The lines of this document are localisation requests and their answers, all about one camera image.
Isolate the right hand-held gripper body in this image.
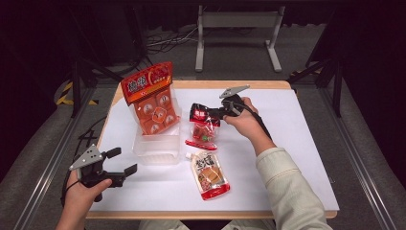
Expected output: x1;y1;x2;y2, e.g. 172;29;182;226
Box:
219;84;251;118

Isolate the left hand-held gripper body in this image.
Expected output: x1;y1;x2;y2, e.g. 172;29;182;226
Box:
69;143;126;189

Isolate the red and black snack packet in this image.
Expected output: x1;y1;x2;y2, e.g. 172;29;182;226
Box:
185;103;222;151

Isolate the translucent plastic container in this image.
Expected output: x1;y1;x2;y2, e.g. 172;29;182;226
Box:
132;95;183;166

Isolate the orange snack packet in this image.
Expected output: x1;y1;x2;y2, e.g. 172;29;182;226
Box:
120;61;180;136

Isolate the person's right hand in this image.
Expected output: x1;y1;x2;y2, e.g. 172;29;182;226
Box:
223;97;274;150

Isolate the person's left hand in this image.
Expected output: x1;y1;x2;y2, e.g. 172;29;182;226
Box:
62;171;114;216

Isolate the white table mat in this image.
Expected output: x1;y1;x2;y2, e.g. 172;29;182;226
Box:
90;87;340;213

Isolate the white and red spout pouch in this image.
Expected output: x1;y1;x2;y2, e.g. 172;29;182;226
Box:
186;150;232;201

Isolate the black tripod stand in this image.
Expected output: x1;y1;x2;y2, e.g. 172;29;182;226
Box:
286;57;345;118
68;57;124;118

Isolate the grey metal stand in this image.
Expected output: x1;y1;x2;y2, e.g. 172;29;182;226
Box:
194;4;286;74

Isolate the person's lap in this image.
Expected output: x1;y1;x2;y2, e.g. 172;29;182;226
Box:
138;219;276;230

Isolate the right hand-held gripper cable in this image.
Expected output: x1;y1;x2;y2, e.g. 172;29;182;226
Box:
240;102;273;142

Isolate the hand-held gripper cable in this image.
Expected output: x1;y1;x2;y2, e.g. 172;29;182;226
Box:
59;171;81;207
240;102;273;142

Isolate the left hand-held gripper cable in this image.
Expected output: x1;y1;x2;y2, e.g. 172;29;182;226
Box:
59;171;81;207

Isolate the metal floor rail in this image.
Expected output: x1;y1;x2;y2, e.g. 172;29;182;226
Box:
319;85;397;230
12;85;97;230

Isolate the tangle of floor cables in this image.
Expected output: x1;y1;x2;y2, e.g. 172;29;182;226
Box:
147;27;199;55

